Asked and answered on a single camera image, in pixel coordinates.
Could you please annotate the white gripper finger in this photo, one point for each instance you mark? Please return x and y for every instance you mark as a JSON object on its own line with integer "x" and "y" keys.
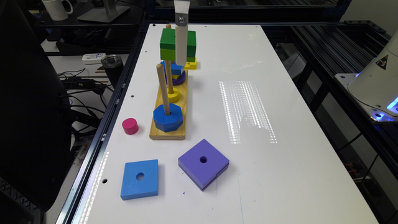
{"x": 181, "y": 30}

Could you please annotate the green square block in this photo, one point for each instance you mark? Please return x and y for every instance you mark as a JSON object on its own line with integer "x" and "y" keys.
{"x": 167, "y": 45}

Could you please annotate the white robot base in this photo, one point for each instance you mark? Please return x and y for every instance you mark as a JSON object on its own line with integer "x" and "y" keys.
{"x": 375, "y": 87}

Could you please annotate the small yellow notched block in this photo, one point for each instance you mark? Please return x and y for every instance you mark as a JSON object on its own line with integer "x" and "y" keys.
{"x": 191, "y": 63}

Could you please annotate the small blue square block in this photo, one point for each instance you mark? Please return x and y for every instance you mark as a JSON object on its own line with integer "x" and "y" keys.
{"x": 175, "y": 69}

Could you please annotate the blue octagon block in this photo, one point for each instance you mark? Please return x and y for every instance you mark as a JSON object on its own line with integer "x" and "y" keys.
{"x": 170, "y": 122}

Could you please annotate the pink cylinder block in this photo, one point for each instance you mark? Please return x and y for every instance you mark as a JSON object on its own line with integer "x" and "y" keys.
{"x": 130, "y": 126}

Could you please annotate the large purple square block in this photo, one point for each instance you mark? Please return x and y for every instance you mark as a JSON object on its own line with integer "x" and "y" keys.
{"x": 203, "y": 163}

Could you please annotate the large blue square block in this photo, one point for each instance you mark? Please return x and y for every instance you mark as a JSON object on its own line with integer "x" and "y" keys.
{"x": 140, "y": 179}

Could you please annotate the middle wooden peg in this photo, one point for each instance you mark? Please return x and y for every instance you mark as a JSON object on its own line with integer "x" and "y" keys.
{"x": 169, "y": 76}

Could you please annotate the front wooden peg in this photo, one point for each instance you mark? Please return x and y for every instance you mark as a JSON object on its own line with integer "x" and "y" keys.
{"x": 163, "y": 88}

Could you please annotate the silver monitor stand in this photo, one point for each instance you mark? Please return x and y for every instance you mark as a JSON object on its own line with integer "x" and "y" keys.
{"x": 106, "y": 14}

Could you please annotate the purple round disc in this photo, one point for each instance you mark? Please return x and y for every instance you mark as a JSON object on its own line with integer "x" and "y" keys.
{"x": 181, "y": 79}

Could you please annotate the black tumbler cup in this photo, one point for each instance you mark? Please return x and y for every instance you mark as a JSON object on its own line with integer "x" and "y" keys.
{"x": 113, "y": 66}

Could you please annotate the white remote device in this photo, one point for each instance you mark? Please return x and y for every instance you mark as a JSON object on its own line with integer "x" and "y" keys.
{"x": 89, "y": 59}

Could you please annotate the white mug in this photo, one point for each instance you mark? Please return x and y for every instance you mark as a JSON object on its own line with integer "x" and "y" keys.
{"x": 56, "y": 9}

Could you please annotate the wooden peg base board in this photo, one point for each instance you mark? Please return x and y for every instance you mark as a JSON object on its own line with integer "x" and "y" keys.
{"x": 179, "y": 134}

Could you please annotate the black office chair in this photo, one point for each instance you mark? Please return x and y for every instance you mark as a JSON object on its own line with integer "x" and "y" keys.
{"x": 35, "y": 138}

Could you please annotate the yellow ring block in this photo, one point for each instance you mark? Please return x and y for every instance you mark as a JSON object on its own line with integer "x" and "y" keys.
{"x": 174, "y": 96}

